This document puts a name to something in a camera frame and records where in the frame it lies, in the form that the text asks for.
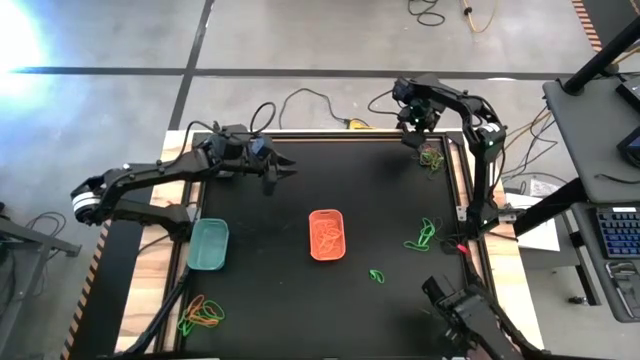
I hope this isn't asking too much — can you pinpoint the black round pole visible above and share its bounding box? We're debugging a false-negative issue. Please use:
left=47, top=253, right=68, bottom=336
left=562, top=16, right=640, bottom=97

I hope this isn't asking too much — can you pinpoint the orange rubber band heap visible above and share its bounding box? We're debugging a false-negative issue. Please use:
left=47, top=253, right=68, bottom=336
left=315, top=219, right=344, bottom=254

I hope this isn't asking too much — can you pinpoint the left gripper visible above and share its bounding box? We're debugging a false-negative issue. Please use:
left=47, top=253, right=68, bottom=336
left=248, top=149, right=298, bottom=197

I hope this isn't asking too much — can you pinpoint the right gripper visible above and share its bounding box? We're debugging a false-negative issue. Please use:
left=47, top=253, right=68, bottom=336
left=397, top=96, right=442, bottom=150

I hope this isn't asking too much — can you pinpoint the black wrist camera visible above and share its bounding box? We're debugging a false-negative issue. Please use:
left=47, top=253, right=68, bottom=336
left=248, top=135, right=269, bottom=159
left=392, top=78, right=416, bottom=104

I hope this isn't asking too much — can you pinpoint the black jointed device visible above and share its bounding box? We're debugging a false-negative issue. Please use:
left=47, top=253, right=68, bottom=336
left=421, top=273, right=529, bottom=360

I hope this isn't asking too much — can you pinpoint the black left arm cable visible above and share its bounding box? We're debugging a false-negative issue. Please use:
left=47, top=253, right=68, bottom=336
left=182, top=101, right=278, bottom=166

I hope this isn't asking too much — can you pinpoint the printed paper sheet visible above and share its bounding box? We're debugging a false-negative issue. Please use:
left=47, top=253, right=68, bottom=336
left=527, top=177, right=559, bottom=199

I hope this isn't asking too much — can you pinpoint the black table frame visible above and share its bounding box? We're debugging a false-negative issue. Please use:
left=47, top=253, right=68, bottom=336
left=172, top=128, right=489, bottom=359

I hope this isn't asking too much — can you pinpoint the grey metal cart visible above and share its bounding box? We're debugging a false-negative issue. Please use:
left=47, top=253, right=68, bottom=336
left=0, top=199, right=84, bottom=360

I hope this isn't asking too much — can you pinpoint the grey handheld device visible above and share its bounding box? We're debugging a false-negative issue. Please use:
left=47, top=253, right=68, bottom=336
left=604, top=259, right=640, bottom=321

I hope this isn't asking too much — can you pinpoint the dark striped-edge mat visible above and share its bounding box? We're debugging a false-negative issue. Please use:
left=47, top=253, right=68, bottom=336
left=571, top=0, right=640, bottom=54

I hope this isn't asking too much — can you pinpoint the black frame strut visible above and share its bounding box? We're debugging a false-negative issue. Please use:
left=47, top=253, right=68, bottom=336
left=499, top=309, right=549, bottom=357
left=117, top=267, right=194, bottom=357

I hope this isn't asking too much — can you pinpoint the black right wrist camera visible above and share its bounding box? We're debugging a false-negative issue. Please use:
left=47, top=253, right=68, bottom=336
left=392, top=78, right=416, bottom=104

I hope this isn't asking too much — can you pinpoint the grey side desk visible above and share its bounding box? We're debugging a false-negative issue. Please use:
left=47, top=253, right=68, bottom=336
left=542, top=73, right=640, bottom=204

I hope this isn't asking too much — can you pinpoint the thin black desk cable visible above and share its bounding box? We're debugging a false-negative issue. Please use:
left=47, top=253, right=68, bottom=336
left=593, top=173, right=640, bottom=185

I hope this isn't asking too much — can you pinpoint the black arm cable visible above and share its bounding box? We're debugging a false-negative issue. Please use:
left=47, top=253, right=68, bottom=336
left=182, top=101, right=278, bottom=166
left=367, top=88, right=401, bottom=117

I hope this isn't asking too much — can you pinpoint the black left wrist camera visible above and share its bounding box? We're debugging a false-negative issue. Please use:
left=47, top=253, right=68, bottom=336
left=248, top=135, right=269, bottom=159

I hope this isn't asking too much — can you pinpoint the mint green plastic basket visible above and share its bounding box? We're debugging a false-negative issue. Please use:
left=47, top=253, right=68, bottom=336
left=187, top=217, right=230, bottom=272

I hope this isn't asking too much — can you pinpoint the black tablet screen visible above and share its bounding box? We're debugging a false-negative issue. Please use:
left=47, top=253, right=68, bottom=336
left=615, top=125, right=640, bottom=169

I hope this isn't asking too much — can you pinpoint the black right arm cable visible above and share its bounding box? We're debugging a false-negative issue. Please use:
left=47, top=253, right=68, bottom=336
left=367, top=88, right=401, bottom=117

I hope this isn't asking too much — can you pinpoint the black striped-edge floor mat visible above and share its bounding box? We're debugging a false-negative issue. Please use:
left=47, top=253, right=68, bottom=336
left=59, top=163, right=161, bottom=360

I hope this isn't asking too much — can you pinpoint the black diagonal beam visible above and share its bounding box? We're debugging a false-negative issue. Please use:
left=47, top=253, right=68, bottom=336
left=513, top=177, right=589, bottom=237

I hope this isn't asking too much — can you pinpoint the backlit computer keyboard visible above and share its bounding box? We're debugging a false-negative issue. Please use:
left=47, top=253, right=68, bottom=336
left=593, top=206, right=640, bottom=260

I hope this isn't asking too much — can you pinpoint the white paper sheet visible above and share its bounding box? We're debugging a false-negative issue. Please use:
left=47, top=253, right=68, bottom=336
left=502, top=192, right=561, bottom=253

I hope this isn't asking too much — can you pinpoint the dark bands top-right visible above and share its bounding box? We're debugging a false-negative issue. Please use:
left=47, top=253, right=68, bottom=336
left=418, top=147, right=445, bottom=170

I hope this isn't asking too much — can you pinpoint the coiled black floor cable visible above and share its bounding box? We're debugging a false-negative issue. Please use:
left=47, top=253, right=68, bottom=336
left=406, top=0, right=447, bottom=28

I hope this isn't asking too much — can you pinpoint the black cable beside desk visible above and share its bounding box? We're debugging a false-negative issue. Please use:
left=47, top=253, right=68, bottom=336
left=502, top=107, right=559, bottom=181

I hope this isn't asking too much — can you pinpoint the yellow floor cable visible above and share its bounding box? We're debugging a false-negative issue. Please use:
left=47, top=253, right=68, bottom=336
left=459, top=0, right=500, bottom=35

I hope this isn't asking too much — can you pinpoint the grey lower shelf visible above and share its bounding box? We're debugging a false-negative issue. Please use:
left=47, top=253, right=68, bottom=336
left=569, top=201, right=640, bottom=324

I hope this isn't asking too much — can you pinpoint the orange plastic basket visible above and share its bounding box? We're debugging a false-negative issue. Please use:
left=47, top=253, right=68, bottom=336
left=308, top=208, right=347, bottom=262

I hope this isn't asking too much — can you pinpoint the yellow cable beside desk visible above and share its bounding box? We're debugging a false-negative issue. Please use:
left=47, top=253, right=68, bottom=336
left=502, top=112, right=554, bottom=161

